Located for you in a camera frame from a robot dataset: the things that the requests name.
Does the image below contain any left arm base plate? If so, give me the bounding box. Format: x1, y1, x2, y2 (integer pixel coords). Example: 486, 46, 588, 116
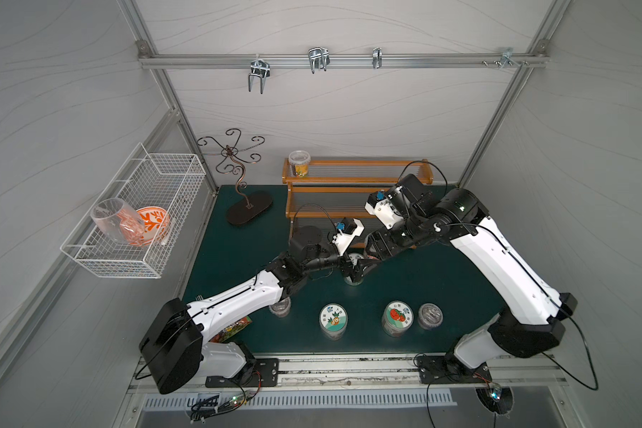
205, 358, 280, 389

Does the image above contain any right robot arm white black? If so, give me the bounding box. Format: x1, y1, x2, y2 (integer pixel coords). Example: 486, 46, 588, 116
365, 174, 577, 372

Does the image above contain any jar with tomato lid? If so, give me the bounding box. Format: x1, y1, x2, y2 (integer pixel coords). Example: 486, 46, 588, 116
382, 301, 415, 337

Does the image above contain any metal double hook left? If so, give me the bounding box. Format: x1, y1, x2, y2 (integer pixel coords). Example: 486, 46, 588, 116
248, 59, 271, 95

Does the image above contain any jar with carrot lid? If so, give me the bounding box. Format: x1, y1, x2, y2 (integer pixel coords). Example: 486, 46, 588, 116
319, 303, 348, 341

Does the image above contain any white slotted cable duct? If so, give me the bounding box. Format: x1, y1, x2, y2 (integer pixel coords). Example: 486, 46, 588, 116
142, 387, 458, 413

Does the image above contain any black round floor fan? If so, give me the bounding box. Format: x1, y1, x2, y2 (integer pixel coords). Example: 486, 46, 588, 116
475, 386, 515, 416

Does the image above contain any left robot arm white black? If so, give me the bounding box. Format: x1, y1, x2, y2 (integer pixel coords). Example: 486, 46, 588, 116
136, 218, 374, 394

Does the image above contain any metal bracket hook right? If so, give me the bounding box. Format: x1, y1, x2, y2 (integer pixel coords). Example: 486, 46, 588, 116
481, 47, 530, 70

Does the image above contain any jar with green tree lid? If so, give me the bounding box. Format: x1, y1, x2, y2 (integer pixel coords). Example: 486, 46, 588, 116
343, 253, 364, 286

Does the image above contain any aluminium front rail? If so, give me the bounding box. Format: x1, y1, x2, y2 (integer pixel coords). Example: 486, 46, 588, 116
127, 350, 568, 395

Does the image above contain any white wire basket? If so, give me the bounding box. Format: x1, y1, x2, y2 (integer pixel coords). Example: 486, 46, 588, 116
61, 144, 205, 279

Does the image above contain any metal double hook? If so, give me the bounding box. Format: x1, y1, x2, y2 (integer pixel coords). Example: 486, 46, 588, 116
248, 59, 271, 95
308, 47, 330, 74

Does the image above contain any small metal hook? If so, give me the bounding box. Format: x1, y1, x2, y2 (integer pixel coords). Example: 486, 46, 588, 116
372, 47, 383, 70

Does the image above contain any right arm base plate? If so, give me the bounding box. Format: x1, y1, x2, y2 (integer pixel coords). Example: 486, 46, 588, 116
413, 353, 492, 385

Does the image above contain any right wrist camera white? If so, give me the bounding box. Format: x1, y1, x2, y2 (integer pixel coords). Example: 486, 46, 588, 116
365, 190, 404, 230

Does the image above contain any small clear yellow seed container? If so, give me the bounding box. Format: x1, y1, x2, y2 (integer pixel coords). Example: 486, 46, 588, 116
288, 150, 311, 178

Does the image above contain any wooden two-tier shelf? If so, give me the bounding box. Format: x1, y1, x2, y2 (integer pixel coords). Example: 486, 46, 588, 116
282, 159, 434, 234

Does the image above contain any clear glass cup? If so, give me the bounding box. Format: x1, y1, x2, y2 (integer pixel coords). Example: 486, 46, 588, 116
89, 198, 144, 245

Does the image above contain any green snack bag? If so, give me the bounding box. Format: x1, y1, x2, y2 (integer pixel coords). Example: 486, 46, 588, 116
210, 317, 253, 343

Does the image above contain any orange patterned bowl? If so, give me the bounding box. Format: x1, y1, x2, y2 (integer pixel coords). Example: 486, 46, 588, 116
131, 206, 171, 247

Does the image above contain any aluminium top rail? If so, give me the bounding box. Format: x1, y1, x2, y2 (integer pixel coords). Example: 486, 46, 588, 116
139, 52, 550, 71

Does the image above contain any black metal jewelry stand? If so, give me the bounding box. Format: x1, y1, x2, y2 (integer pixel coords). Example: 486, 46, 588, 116
196, 128, 273, 226

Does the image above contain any metal double hook middle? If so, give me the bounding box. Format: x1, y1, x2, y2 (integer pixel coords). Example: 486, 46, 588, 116
308, 47, 330, 74

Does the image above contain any aluminium rail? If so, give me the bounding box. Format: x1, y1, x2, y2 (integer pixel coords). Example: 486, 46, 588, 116
127, 350, 568, 395
139, 52, 550, 71

